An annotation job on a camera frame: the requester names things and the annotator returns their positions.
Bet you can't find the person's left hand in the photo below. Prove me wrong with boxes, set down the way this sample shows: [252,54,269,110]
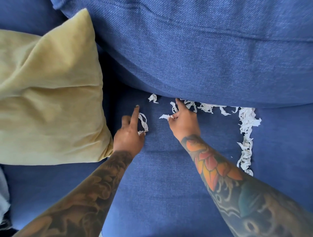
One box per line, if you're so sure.
[113,105,147,159]

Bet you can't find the person's right hand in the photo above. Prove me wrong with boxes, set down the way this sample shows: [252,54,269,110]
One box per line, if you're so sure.
[168,98,201,143]

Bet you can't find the white shredded paper scraps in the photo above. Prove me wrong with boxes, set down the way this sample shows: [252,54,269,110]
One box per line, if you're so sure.
[148,93,261,177]

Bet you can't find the yellow throw pillow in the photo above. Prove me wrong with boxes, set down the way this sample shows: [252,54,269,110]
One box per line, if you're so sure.
[0,8,114,166]

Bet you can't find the blue fabric sofa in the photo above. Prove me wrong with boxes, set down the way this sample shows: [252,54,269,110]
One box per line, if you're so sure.
[0,0,313,237]

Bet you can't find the person's left forearm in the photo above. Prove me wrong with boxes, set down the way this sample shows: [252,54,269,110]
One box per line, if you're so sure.
[12,150,134,237]

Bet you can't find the person's right forearm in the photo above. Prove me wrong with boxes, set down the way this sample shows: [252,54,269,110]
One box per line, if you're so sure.
[180,134,313,237]

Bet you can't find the blue sofa back cushion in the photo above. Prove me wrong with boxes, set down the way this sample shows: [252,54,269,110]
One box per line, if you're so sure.
[0,0,67,37]
[50,0,313,109]

